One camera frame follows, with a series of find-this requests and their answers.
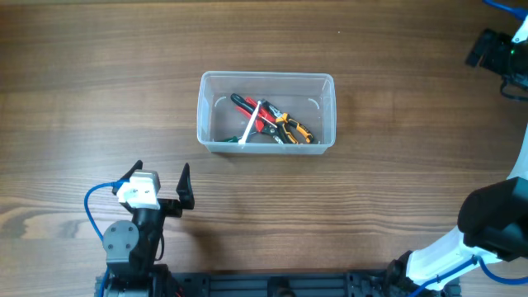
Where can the red handled wire stripper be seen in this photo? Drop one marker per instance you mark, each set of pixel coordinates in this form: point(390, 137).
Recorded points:
point(270, 131)

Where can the green handled screwdriver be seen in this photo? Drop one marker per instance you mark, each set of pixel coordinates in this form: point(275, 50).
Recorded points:
point(235, 139)

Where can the black red screwdriver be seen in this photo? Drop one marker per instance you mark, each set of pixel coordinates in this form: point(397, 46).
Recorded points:
point(247, 106)

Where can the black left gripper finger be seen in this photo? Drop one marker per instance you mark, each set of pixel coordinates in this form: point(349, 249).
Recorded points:
point(184, 189)
point(137, 166)

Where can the clear plastic container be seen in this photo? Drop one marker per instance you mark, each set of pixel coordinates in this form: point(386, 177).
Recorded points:
point(309, 98)

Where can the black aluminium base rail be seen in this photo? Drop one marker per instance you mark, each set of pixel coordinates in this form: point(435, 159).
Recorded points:
point(346, 284)

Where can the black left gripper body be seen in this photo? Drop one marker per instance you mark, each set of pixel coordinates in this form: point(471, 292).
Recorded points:
point(152, 221)

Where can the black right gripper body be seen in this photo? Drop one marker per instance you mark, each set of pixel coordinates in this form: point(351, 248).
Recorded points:
point(506, 57)

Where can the silver L-shaped socket wrench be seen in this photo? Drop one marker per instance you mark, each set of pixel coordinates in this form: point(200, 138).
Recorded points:
point(250, 124)

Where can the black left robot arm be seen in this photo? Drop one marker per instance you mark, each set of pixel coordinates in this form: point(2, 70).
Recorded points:
point(134, 247)

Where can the orange black long-nose pliers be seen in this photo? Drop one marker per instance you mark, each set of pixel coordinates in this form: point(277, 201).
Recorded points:
point(284, 122)

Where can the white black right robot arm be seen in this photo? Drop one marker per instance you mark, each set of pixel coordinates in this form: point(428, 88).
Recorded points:
point(492, 222)

